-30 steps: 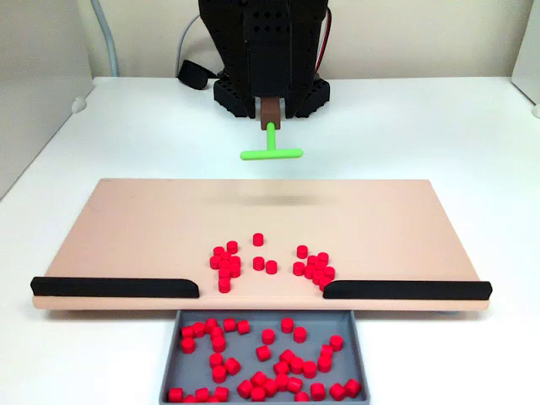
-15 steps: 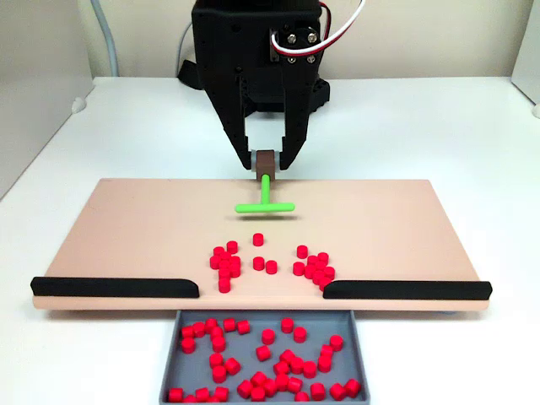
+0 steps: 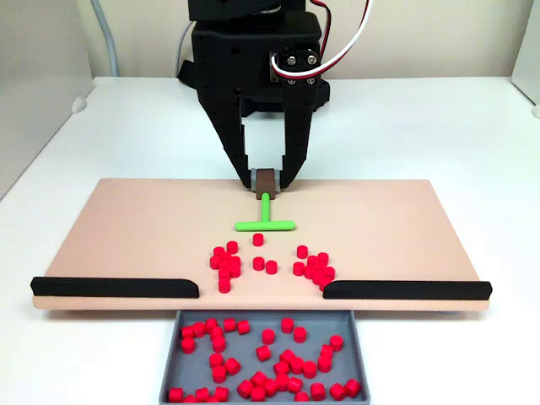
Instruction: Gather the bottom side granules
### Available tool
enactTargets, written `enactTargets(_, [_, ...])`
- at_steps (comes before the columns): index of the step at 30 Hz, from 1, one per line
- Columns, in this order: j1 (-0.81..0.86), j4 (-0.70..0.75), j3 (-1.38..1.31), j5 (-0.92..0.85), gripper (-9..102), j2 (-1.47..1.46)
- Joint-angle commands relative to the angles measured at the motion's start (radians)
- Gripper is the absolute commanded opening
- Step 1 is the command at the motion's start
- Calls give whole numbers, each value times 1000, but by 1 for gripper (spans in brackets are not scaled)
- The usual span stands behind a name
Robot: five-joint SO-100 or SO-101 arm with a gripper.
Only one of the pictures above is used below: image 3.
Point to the green T-shaped pusher tool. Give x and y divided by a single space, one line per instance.
266 206

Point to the red cylindrical granule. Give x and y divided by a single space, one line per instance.
318 277
312 260
188 345
329 272
258 263
232 365
219 343
245 388
216 360
224 266
176 395
298 268
325 283
218 252
287 356
270 387
221 393
242 327
219 374
225 256
352 387
322 257
282 382
202 394
309 369
224 286
257 394
190 399
211 325
317 391
235 271
324 363
224 275
336 342
263 352
187 331
198 329
268 336
235 261
217 333
310 272
337 391
299 334
320 266
326 351
296 365
258 239
258 378
231 246
215 262
287 325
271 266
213 399
229 324
301 396
281 368
301 251
295 385

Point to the white panel foot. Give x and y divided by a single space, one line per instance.
78 104
536 111

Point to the beige flat board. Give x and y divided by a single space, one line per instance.
126 232

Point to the grey rectangular tray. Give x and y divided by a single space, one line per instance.
246 341

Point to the white enclosure side panel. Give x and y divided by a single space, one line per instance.
529 42
34 84

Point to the black rail strip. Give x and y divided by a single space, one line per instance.
405 290
109 287

